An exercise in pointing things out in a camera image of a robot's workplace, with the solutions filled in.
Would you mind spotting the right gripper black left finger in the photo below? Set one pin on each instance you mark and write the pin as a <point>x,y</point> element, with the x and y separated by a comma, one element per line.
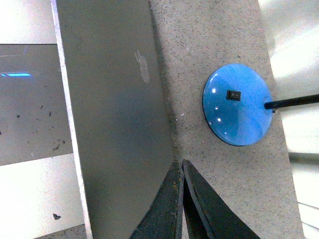
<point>163,220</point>

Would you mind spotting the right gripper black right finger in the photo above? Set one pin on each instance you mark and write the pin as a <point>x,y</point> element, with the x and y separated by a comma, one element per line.
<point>207,215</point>

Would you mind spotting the grey laptop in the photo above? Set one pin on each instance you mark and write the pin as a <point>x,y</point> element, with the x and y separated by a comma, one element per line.
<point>119,128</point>

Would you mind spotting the blue desk lamp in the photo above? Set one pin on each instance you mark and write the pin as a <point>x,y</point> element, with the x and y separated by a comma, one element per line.
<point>238,105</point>

